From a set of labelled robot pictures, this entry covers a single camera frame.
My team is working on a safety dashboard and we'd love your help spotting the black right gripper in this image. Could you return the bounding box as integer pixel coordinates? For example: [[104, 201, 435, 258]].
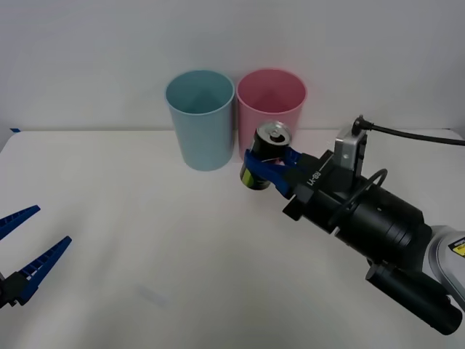
[[243, 144, 365, 222]]

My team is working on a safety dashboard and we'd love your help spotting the pale blue plastic bin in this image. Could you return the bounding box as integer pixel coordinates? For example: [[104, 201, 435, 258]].
[[165, 69, 235, 172]]

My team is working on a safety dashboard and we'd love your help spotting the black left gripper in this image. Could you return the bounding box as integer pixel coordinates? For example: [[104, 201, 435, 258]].
[[0, 204, 73, 310]]

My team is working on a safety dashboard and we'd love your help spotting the black drink can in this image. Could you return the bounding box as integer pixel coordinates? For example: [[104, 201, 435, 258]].
[[238, 120, 294, 192]]

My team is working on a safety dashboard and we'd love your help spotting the pink plastic bin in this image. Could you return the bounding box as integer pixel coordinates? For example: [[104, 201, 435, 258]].
[[235, 68, 309, 161]]

